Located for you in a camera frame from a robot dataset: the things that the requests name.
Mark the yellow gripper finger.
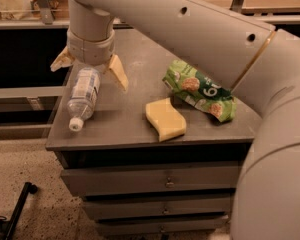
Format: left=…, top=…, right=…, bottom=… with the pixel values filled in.
left=50, top=47, right=75, bottom=72
left=104, top=54, right=129, bottom=92

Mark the clear plastic water bottle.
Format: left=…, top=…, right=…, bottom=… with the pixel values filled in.
left=67, top=67, right=100, bottom=132

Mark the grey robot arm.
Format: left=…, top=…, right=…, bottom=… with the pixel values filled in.
left=69, top=0, right=300, bottom=240

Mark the beige bag on shelf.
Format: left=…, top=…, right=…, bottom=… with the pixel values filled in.
left=0, top=0, right=31, bottom=20

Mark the yellow sponge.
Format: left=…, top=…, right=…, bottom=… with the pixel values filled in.
left=145, top=98, right=187, bottom=142

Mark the green snack bag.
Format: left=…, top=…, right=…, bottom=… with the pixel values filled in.
left=162, top=60, right=236, bottom=123

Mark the grey drawer cabinet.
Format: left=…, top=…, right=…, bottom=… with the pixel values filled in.
left=46, top=30, right=260, bottom=229

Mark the top grey drawer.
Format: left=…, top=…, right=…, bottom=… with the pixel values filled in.
left=61, top=161, right=240, bottom=196

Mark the grey drawer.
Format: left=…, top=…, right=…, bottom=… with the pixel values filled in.
left=61, top=161, right=240, bottom=196
left=83, top=194, right=232, bottom=220
left=97, top=215, right=229, bottom=236

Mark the black stand leg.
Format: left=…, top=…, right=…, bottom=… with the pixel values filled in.
left=0, top=182, right=38, bottom=240

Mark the middle grey drawer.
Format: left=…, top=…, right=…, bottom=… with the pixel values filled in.
left=83, top=194, right=232, bottom=220

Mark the bottom grey drawer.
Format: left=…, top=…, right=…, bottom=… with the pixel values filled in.
left=97, top=215, right=229, bottom=236

